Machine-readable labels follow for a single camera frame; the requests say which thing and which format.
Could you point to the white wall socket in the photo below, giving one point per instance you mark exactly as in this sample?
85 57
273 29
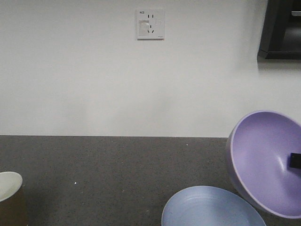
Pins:
150 23

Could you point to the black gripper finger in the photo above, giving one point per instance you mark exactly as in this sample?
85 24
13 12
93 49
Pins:
295 161

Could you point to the light blue plate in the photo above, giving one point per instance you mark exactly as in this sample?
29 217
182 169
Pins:
209 206

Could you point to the purple plastic bowl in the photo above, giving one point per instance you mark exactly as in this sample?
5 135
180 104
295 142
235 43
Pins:
258 161

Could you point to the brown paper cup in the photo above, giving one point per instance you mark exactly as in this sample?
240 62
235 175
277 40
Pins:
12 201

